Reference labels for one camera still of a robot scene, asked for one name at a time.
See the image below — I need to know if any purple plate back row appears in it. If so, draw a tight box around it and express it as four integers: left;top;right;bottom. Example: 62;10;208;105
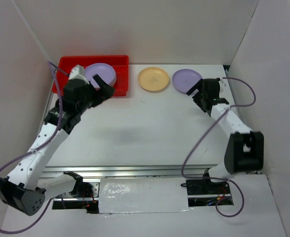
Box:
172;69;203;94

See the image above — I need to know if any yellow plate back row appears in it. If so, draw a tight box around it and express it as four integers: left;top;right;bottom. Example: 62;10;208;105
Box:
138;67;169;92

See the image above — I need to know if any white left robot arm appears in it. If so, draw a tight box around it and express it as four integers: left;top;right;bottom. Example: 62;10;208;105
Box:
0;75;115;216

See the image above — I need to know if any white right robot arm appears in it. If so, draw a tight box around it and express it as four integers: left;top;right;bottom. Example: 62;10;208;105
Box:
182;79;264;196

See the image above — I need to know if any red plastic bin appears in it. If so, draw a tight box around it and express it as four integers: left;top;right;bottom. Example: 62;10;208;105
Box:
58;55;129;97

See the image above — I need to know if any white foil covered panel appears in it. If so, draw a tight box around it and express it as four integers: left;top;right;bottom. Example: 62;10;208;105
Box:
98;178;189;214

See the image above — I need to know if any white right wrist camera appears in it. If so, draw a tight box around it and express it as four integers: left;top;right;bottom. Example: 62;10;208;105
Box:
218;79;226;93

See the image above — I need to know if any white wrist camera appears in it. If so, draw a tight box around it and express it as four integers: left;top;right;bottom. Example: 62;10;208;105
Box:
68;65;89;84
218;79;226;93

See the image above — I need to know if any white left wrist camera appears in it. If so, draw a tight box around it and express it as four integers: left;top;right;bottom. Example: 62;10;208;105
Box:
68;65;89;84

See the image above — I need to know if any aluminium rail frame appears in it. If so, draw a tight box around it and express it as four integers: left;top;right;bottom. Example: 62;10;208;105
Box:
41;164;209;179

